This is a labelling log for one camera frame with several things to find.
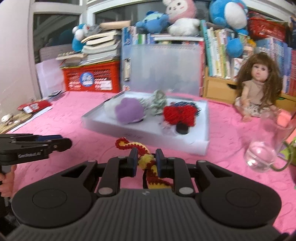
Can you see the blue patterned fabric pouch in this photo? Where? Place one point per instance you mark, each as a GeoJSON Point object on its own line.
{"type": "Point", "coordinates": [183, 103]}

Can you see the blue doraemon plush right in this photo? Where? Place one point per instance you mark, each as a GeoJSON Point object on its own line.
{"type": "Point", "coordinates": [230, 14]}

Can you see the red yellow crochet hair band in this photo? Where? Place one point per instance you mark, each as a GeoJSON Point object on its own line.
{"type": "Point", "coordinates": [147, 162]}

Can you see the wooden board with stapler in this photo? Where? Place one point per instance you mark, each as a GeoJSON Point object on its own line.
{"type": "Point", "coordinates": [10, 121]}

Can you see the blue doraemon plush left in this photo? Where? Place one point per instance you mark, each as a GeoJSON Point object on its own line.
{"type": "Point", "coordinates": [79, 32]}

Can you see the red basket upper right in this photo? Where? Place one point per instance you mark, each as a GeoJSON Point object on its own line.
{"type": "Point", "coordinates": [260, 27]}

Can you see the pink bunny pattern towel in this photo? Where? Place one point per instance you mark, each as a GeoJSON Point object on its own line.
{"type": "Point", "coordinates": [229, 138]}

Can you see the translucent plastic file case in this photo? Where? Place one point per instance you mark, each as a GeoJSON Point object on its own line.
{"type": "Point", "coordinates": [171, 68]}

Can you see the blue doraemon plush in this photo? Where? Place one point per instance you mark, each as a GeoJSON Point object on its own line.
{"type": "Point", "coordinates": [79, 32]}
{"type": "Point", "coordinates": [230, 14]}

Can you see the small blue plush toy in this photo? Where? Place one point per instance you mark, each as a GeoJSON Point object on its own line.
{"type": "Point", "coordinates": [153, 23]}

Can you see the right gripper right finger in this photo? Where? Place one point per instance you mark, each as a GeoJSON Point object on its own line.
{"type": "Point", "coordinates": [177, 170]}

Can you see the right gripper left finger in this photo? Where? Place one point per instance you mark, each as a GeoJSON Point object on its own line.
{"type": "Point", "coordinates": [114, 170]}

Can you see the white pink bunny plush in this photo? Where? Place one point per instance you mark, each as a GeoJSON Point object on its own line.
{"type": "Point", "coordinates": [182, 17]}

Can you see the red envelope booklet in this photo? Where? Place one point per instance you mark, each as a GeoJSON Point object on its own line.
{"type": "Point", "coordinates": [34, 107]}

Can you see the person's left hand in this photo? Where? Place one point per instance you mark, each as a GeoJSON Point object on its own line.
{"type": "Point", "coordinates": [7, 180]}

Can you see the red plastic basket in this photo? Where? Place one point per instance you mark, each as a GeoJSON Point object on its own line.
{"type": "Point", "coordinates": [101, 77]}

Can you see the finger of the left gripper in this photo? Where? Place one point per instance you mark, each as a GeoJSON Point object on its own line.
{"type": "Point", "coordinates": [49, 137]}
{"type": "Point", "coordinates": [60, 145]}

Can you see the wooden drawer organizer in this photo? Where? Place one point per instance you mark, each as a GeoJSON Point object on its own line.
{"type": "Point", "coordinates": [224, 90]}

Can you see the brown haired baby doll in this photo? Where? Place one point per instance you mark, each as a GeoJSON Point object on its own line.
{"type": "Point", "coordinates": [259, 85]}

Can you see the row of upright books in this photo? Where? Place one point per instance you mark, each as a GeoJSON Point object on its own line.
{"type": "Point", "coordinates": [213, 40]}

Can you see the white shallow cardboard box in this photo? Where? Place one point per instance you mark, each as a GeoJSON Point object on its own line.
{"type": "Point", "coordinates": [151, 130]}

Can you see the stack of books on basket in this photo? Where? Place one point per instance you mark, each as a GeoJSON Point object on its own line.
{"type": "Point", "coordinates": [102, 43]}

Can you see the clear drinking glass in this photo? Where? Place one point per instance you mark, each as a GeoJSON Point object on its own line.
{"type": "Point", "coordinates": [269, 140]}

